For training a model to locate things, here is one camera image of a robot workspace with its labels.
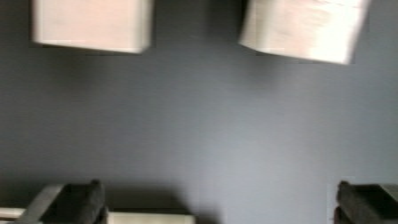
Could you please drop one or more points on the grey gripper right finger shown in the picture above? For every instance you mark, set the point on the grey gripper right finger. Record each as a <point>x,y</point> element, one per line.
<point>366,204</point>

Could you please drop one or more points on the white table leg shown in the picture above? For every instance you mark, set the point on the white table leg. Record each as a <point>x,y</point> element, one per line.
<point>94,24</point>
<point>304,28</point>

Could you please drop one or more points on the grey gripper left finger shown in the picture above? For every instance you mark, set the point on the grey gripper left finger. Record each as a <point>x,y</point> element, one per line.
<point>67,204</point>

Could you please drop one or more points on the white square tabletop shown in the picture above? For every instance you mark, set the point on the white square tabletop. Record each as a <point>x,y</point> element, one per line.
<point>117,217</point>

